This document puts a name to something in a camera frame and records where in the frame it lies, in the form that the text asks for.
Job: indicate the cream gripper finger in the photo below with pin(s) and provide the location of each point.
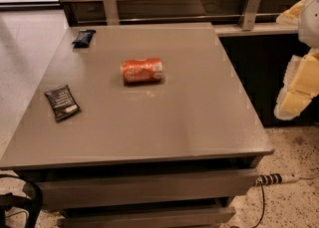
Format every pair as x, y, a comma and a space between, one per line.
291, 15
301, 86

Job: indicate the orange soda can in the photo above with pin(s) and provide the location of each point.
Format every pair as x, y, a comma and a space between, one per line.
142, 70

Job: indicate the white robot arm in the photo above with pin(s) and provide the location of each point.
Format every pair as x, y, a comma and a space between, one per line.
308, 24

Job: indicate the grey side shelf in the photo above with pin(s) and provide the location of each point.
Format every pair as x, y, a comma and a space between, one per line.
259, 29

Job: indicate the white power strip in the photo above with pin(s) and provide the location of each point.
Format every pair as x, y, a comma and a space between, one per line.
276, 178

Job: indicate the grey cabinet with drawers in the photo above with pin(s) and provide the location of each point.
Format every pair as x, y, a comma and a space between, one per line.
197, 118

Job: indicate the lower grey drawer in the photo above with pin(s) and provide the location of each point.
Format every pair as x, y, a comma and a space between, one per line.
202, 217

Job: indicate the grey drawer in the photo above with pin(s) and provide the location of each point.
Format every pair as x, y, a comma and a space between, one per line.
125, 190
202, 217

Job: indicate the dark blue snack packet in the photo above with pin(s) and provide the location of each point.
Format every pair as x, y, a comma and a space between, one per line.
84, 38

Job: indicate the upper grey drawer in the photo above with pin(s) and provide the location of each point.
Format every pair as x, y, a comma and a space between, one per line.
125, 190

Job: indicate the black snack packet near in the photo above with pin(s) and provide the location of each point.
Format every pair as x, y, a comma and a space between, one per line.
62, 102

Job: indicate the black chair part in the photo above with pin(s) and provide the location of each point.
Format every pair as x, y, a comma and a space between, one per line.
32, 205

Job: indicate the right metal bracket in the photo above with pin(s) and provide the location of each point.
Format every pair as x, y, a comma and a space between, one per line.
248, 16

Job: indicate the metal bracket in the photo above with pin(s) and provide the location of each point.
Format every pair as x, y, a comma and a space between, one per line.
248, 16
111, 12

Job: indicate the left metal bracket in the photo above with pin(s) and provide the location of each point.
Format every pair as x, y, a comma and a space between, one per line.
111, 12

